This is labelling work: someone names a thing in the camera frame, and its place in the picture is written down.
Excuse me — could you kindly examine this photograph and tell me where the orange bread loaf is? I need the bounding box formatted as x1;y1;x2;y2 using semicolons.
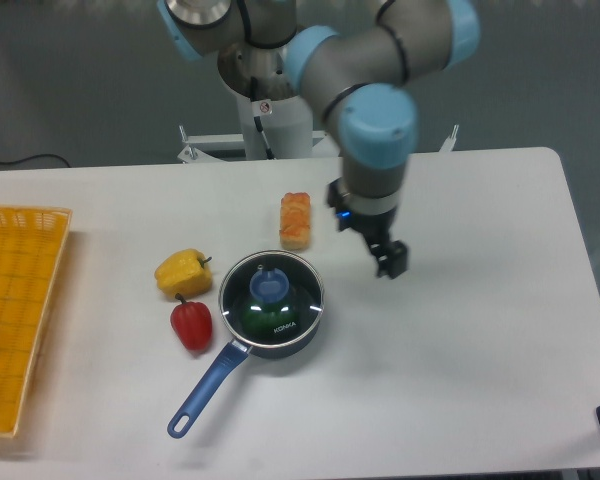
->
279;192;311;250

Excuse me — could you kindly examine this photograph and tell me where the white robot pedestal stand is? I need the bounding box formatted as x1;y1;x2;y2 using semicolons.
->
187;27;459;171

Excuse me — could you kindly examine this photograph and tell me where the green bell pepper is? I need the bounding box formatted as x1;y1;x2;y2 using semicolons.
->
240;297;300;344

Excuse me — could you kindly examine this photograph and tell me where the dark pot blue handle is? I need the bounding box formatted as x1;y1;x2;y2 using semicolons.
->
167;250;324;439

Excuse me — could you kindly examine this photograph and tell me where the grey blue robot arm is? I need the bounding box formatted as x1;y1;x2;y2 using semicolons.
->
157;1;481;278

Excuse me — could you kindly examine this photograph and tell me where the black cable on pedestal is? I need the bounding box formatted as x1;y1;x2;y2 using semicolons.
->
249;75;277;161

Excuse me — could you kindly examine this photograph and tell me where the red bell pepper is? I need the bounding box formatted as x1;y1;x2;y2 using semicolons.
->
170;294;213;352

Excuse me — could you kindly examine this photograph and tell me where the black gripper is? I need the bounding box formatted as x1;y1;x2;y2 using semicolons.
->
326;178;409;278

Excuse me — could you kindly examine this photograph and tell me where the yellow bell pepper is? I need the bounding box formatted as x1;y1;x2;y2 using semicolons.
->
154;249;213;298

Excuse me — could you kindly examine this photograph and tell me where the black floor cable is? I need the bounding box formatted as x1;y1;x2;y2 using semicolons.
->
0;152;72;168

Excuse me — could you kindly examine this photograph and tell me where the glass pot lid blue knob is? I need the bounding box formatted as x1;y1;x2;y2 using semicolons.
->
219;250;325;358

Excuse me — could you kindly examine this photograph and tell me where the yellow wicker basket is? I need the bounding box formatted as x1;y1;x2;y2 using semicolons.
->
0;205;72;438

